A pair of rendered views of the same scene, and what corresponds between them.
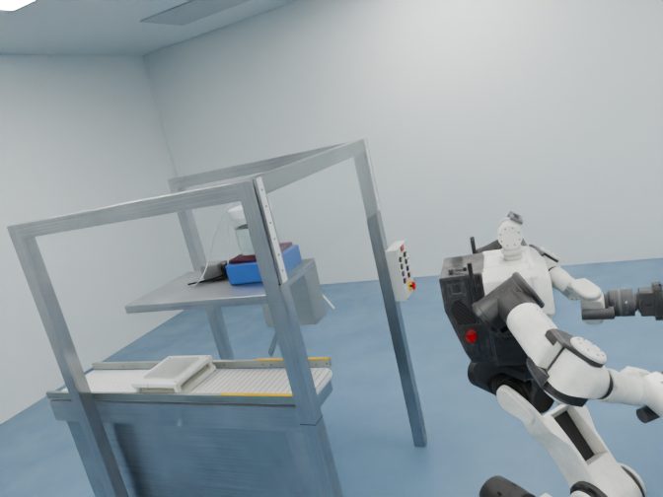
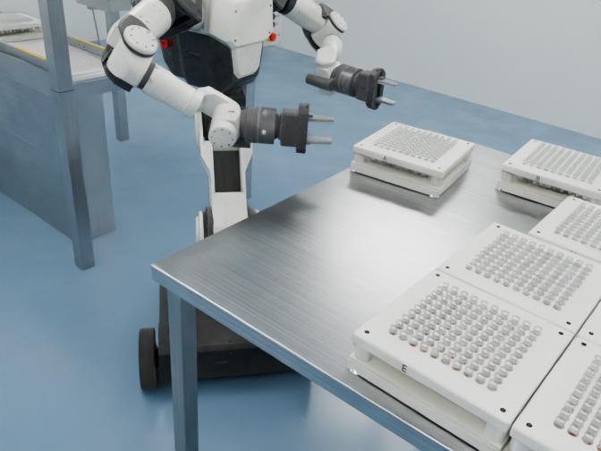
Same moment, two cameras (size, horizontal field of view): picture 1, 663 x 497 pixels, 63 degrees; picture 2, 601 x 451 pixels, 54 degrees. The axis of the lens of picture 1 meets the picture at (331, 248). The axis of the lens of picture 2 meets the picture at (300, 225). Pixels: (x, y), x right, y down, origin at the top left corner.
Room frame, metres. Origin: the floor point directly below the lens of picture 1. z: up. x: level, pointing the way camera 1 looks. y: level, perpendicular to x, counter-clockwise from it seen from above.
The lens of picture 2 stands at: (-0.19, -1.11, 1.48)
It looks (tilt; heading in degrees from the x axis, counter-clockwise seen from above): 30 degrees down; 11
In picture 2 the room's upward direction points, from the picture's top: 5 degrees clockwise
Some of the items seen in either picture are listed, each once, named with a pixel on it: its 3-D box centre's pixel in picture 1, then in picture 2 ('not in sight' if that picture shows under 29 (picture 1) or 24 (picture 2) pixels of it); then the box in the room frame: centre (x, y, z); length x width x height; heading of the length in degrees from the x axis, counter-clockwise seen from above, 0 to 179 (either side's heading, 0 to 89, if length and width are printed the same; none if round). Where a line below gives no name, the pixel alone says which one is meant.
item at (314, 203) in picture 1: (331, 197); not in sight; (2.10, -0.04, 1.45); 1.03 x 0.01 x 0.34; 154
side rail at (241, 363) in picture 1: (197, 364); (38, 28); (2.27, 0.70, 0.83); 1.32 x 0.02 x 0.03; 64
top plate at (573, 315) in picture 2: not in sight; (528, 273); (0.77, -1.34, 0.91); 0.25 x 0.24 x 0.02; 153
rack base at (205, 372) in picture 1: (176, 381); (7, 32); (2.16, 0.77, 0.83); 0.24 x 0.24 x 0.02; 63
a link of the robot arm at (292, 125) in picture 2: not in sight; (283, 127); (1.12, -0.78, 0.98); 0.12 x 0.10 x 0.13; 103
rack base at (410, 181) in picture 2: not in sight; (411, 164); (1.30, -1.10, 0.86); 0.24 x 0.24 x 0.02; 71
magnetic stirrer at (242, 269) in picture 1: (264, 261); not in sight; (1.94, 0.25, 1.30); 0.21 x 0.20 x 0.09; 154
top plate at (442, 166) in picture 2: not in sight; (415, 148); (1.30, -1.10, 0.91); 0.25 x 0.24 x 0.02; 161
